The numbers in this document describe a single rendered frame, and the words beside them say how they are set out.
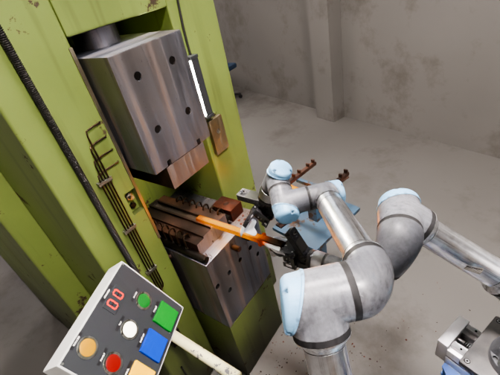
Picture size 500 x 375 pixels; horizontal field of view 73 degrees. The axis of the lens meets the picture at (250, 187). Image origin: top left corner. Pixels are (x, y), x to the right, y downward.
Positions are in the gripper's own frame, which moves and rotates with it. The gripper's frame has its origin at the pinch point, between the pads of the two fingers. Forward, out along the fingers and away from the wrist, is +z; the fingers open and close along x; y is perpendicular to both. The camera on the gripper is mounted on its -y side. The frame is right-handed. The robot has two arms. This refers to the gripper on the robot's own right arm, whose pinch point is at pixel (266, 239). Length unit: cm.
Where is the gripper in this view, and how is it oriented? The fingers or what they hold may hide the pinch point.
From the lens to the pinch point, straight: 133.2
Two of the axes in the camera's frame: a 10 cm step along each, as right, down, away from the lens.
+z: -8.0, -1.9, 5.7
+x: 5.6, -5.6, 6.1
